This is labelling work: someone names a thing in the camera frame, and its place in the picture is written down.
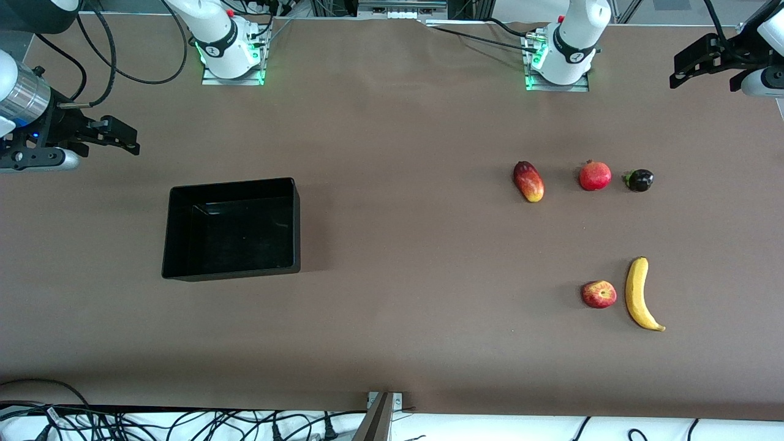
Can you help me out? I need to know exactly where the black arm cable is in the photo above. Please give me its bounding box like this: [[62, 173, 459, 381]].
[[36, 34, 88, 102], [77, 0, 189, 86], [703, 0, 737, 45]]

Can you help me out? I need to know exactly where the black plastic box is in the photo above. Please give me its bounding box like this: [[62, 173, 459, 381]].
[[161, 177, 301, 282]]

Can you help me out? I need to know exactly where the red yellow mango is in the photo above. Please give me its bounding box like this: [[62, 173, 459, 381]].
[[513, 160, 545, 203]]

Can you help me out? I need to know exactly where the red apple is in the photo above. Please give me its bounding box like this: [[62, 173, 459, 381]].
[[581, 280, 617, 309]]

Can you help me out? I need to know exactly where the dark purple mangosteen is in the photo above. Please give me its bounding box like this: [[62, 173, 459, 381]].
[[622, 169, 655, 193]]

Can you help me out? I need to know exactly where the red pomegranate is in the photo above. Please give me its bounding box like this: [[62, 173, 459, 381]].
[[579, 160, 613, 192]]

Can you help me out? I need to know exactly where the aluminium frame rail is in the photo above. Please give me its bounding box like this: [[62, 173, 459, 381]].
[[355, 0, 449, 20]]

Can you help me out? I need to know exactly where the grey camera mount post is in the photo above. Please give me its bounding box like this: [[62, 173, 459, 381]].
[[352, 392, 393, 441]]

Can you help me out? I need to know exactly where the yellow banana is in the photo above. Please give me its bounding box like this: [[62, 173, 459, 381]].
[[625, 256, 666, 333]]

